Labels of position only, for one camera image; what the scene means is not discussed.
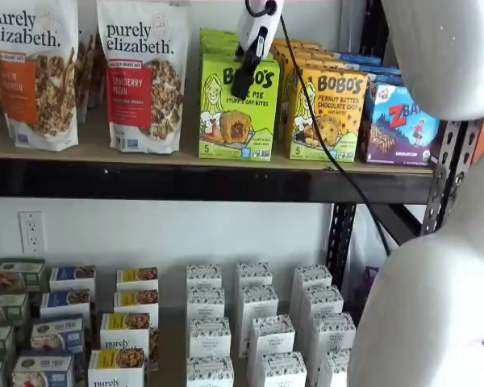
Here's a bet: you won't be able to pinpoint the white organic pantry box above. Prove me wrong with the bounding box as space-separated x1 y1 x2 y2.
237 282 280 322
247 314 296 358
259 351 308 387
186 355 236 387
318 347 352 387
186 263 223 289
310 311 357 356
299 285 345 319
186 285 226 321
293 264 333 291
189 316 232 360
235 262 273 287

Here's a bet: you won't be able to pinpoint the black metal shelving rack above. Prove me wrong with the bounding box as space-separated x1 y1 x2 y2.
0 0 482 291

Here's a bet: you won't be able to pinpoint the blue purple ZBar box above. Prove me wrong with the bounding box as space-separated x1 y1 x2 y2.
365 71 405 89
337 51 383 69
345 59 401 78
357 81 444 169

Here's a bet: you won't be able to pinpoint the yellow Bobo's peanut butter box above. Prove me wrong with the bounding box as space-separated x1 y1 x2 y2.
273 45 335 66
287 65 369 163
279 55 347 82
269 37 323 52

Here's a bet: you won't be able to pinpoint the yellow label granola box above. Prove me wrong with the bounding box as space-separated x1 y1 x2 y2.
113 289 160 317
115 266 160 292
100 312 152 352
87 347 147 387

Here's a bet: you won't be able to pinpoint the wooden shelf board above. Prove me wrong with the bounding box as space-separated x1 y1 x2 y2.
0 107 435 175

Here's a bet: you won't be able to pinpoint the blue label food box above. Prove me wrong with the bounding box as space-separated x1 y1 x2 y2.
11 353 76 387
31 314 86 356
40 288 92 319
48 264 98 293

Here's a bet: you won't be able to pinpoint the orange label granola bag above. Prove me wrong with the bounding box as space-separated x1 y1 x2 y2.
0 0 81 153

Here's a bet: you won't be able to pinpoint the red label granola bag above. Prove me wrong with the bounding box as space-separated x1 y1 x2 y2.
96 0 192 155

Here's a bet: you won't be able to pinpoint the green Bobo's apple pie box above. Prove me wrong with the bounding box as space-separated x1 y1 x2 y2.
198 27 240 40
197 51 282 160
201 41 244 58
200 35 240 48

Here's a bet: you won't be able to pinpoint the white patterned small boxes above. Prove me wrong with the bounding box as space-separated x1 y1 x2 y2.
0 256 360 387

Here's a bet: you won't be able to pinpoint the white wall power outlet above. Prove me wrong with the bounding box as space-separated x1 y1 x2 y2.
19 210 46 255

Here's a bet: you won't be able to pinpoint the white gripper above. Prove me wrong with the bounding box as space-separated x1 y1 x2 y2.
229 0 286 96

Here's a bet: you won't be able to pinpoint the translucent plastic sheet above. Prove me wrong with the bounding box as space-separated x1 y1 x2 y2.
344 205 392 279

